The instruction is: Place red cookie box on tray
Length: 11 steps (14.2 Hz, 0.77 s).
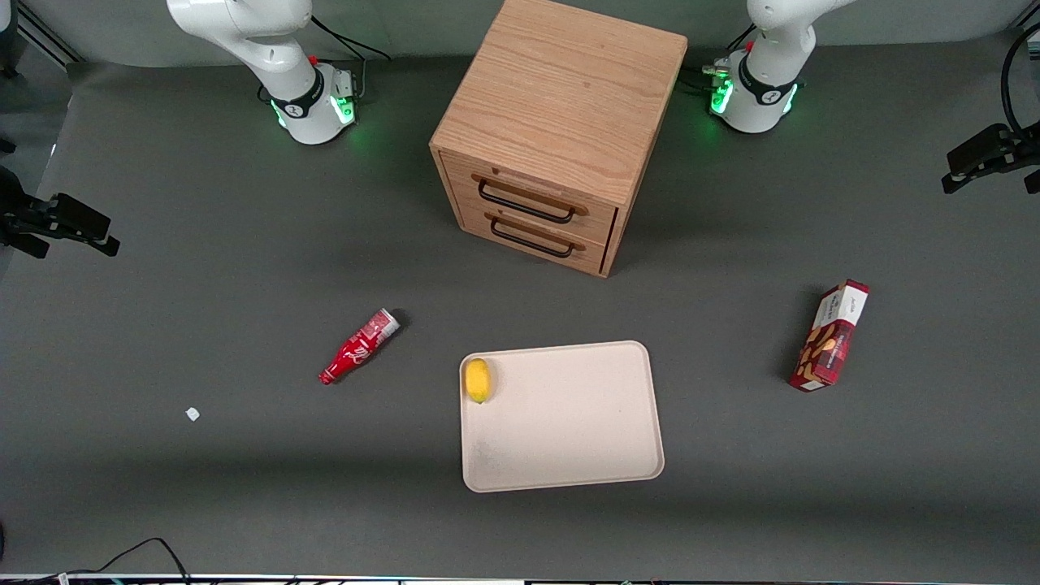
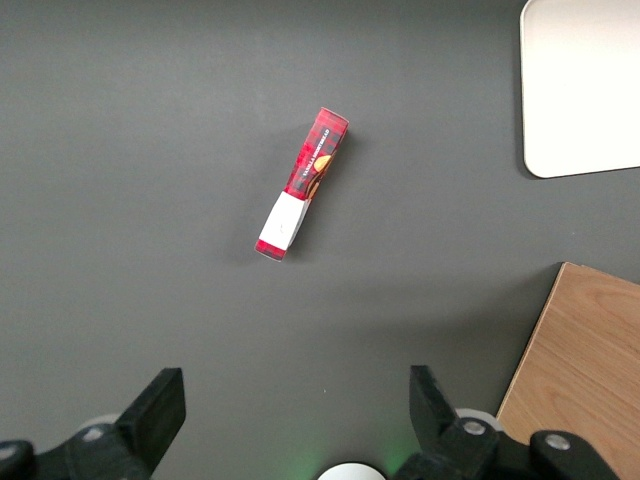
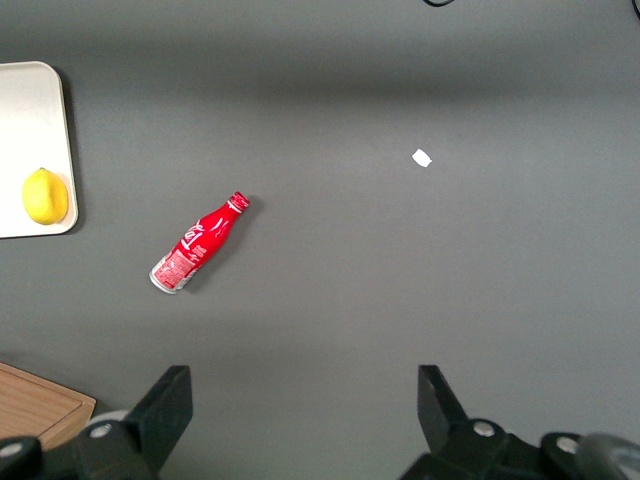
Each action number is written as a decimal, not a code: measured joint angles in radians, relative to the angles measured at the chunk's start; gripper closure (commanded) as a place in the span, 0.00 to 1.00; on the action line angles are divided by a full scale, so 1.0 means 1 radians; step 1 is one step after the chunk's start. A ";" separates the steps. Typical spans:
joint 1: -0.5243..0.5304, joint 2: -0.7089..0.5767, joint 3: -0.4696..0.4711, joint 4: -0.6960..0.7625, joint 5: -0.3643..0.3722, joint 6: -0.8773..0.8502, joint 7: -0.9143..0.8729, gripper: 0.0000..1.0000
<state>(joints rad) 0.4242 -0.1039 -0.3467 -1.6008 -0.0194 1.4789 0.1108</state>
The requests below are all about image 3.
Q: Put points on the white paper scrap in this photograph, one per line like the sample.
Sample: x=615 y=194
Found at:
x=422 y=158

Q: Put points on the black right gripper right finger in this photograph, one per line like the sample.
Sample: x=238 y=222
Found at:
x=442 y=410

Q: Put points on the yellow lemon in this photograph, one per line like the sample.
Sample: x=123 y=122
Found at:
x=45 y=197

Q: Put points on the wooden drawer cabinet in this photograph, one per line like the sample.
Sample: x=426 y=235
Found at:
x=35 y=405

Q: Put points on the red cola bottle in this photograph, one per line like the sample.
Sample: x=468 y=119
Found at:
x=197 y=245

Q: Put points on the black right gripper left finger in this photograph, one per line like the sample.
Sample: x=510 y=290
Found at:
x=160 y=415

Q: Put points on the beige plastic tray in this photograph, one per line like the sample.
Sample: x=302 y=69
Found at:
x=30 y=125

